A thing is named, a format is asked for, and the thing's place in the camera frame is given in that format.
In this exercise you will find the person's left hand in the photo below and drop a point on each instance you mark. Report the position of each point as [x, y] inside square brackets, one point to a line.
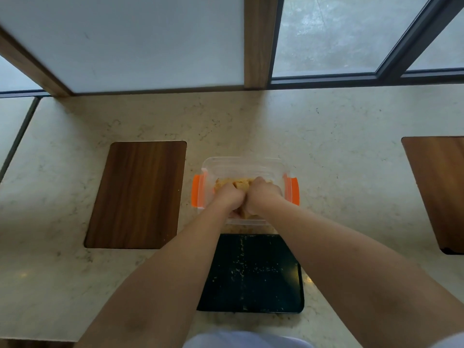
[227, 199]

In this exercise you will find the person's right hand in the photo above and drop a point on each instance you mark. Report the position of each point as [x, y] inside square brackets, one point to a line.
[264, 196]

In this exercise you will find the person's left fingers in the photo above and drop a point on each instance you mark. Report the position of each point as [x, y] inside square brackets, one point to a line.
[232, 187]

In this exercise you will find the person's right fingers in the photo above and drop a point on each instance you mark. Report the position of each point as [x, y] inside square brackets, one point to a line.
[261, 183]

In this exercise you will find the tan crumbly food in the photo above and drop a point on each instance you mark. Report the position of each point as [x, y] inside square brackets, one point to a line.
[228, 182]

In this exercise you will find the person's right forearm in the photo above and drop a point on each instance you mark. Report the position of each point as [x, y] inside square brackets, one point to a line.
[355, 275]

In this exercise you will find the person's left forearm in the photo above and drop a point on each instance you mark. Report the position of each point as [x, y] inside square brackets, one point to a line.
[163, 286]

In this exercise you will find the clear container with orange clips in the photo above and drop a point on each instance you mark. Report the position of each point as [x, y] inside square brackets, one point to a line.
[243, 169]

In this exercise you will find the scattered tan crumbs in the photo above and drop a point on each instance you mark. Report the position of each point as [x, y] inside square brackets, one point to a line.
[253, 268]

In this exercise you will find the black rectangular tray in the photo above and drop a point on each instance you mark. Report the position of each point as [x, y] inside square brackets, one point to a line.
[250, 275]

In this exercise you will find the dark wooden inlay panel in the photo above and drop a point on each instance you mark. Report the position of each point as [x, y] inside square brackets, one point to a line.
[440, 192]
[137, 194]

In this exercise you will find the person's white shirt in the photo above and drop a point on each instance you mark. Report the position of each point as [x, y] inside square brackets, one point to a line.
[246, 339]

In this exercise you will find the white frosted panel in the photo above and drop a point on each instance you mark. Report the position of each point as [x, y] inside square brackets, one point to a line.
[137, 39]

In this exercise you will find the wooden trim board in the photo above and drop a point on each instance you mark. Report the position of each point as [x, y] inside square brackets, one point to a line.
[32, 65]

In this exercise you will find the wooden post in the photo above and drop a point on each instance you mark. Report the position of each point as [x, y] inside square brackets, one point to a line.
[261, 41]

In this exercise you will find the dark metal window frame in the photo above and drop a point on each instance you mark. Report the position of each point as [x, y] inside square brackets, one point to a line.
[406, 50]
[18, 135]

